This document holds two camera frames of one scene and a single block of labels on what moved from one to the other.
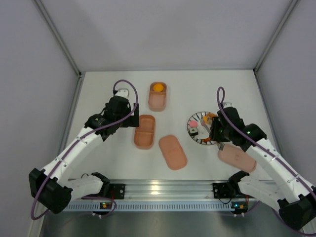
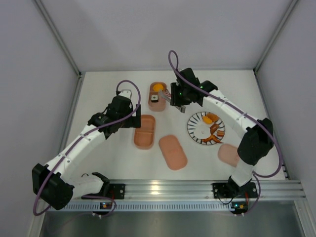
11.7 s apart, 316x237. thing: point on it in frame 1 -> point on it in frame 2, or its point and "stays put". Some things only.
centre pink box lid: x=173 y=152 stays put
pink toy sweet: x=193 y=124 -> x=167 y=95
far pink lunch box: x=157 y=100 stays put
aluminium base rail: x=159 y=190 stays put
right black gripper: x=214 y=130 -> x=175 y=98
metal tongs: x=220 y=145 -> x=167 y=95
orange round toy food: x=158 y=87 stays put
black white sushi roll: x=193 y=131 -> x=154 y=98
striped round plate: x=203 y=133 stays put
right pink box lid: x=236 y=156 stays put
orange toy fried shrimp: x=210 y=115 stays put
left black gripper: x=133 y=116 stays put
